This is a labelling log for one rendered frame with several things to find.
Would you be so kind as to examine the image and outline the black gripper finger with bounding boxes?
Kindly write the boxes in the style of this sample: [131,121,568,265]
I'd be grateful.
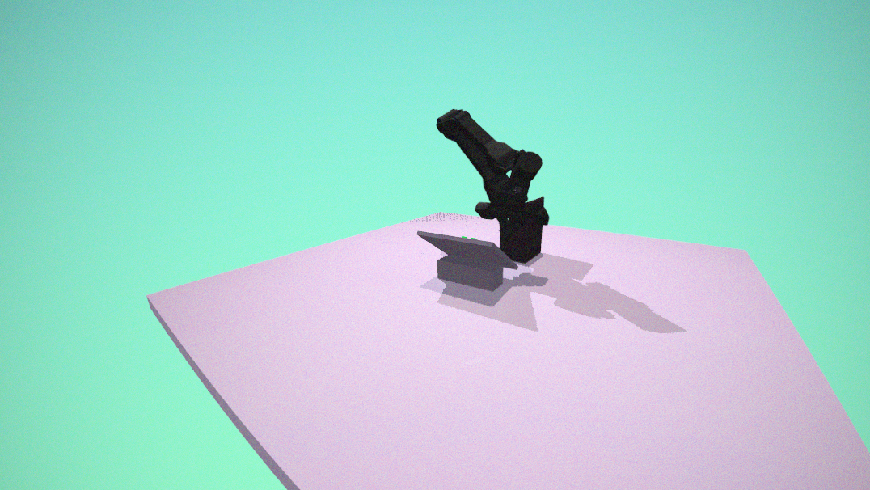
[503,214,526,244]
[494,213,508,244]

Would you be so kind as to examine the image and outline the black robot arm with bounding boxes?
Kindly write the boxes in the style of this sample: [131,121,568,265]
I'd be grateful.
[436,109,543,208]

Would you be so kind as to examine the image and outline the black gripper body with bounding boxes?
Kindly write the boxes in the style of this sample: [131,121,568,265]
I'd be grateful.
[475,184,550,225]

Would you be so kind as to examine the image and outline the grey switch panel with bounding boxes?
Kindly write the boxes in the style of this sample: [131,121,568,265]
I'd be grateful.
[417,231,518,292]

